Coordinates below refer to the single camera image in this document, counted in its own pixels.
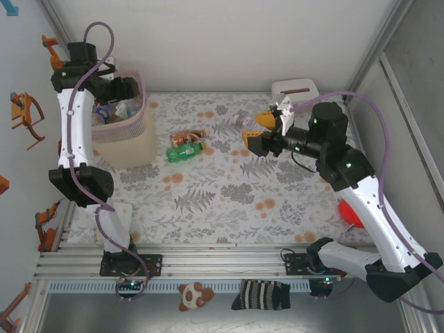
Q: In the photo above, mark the copper label plastic bottle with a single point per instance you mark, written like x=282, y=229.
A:
x=182, y=138

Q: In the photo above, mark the white colourful-print diaper pack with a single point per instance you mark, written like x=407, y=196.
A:
x=125, y=213

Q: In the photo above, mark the beige ribbed plastic bin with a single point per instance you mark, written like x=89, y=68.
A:
x=135, y=149

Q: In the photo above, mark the red rubber toy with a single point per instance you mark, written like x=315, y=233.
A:
x=348, y=213

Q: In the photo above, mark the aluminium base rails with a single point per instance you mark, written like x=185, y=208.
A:
x=225, y=267

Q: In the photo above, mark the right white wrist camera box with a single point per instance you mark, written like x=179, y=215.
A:
x=286, y=111

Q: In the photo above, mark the clear bottle light-blue round logo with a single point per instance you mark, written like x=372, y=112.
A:
x=100, y=112

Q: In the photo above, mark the purple label plastic bottle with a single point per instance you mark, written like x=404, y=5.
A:
x=244, y=121

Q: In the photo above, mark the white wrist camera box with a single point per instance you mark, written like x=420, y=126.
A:
x=109, y=69
x=286, y=111

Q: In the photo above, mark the white pink tissue box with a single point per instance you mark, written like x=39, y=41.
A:
x=295, y=85

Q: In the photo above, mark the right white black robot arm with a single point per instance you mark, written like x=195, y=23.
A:
x=367, y=215

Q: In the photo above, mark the green plastic soda bottle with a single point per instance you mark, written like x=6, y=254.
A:
x=182, y=152

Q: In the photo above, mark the small circuit board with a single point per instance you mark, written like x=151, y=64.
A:
x=322, y=286
x=131, y=285

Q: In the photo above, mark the brown white panda plush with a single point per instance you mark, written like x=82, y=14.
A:
x=192, y=296

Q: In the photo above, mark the black white striped sock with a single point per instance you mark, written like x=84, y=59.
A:
x=260, y=295

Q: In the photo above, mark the aluminium corner post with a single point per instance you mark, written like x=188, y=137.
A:
x=56, y=17
x=377, y=48

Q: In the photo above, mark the blue wall sticker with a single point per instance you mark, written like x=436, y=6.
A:
x=12, y=7

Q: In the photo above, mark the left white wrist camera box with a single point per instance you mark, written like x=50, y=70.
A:
x=109, y=69

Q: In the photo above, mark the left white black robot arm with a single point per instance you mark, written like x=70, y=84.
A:
x=78, y=132

